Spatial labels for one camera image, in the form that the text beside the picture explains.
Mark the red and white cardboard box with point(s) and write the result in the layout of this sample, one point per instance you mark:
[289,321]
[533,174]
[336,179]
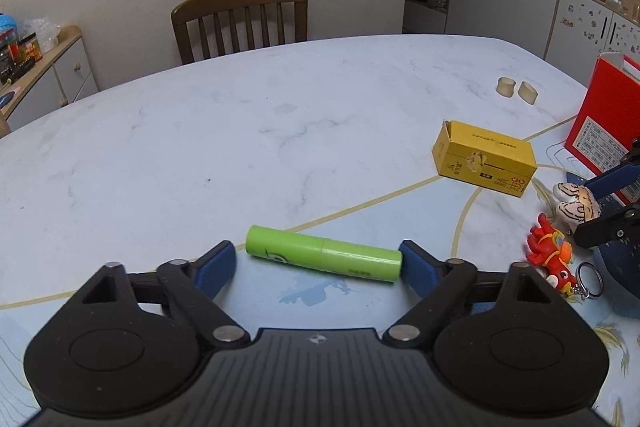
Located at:
[607,112]

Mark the white wooden sideboard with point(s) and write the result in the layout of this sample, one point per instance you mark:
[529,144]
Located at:
[55,77]

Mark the blue pad on sideboard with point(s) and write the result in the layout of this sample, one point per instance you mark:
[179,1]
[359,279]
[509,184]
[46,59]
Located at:
[5,99]

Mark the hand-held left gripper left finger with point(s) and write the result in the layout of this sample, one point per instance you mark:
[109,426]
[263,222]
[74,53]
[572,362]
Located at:
[217,269]

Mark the dark blue dotted pouch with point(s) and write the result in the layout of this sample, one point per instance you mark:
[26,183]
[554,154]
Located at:
[617,269]

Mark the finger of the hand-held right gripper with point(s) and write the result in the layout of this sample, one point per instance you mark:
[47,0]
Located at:
[612,179]
[607,229]

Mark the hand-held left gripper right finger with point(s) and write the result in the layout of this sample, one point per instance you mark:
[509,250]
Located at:
[417,269]

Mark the green plastic tube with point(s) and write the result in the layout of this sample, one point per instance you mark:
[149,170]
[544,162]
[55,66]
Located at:
[320,253]

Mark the brown wooden slatted chair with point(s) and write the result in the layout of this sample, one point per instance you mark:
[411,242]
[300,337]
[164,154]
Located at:
[240,19]

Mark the dark jars with red labels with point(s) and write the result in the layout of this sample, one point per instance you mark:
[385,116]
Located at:
[17,54]

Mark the white striped toy figure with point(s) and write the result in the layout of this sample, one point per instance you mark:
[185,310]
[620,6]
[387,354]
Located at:
[575,204]

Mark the clear plastic bag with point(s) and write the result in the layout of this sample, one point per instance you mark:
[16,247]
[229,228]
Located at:
[42,32]

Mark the yellow cardboard box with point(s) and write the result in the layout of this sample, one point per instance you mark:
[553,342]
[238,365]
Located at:
[485,157]

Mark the beige small cylinder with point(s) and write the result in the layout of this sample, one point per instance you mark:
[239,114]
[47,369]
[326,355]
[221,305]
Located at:
[506,87]
[528,92]

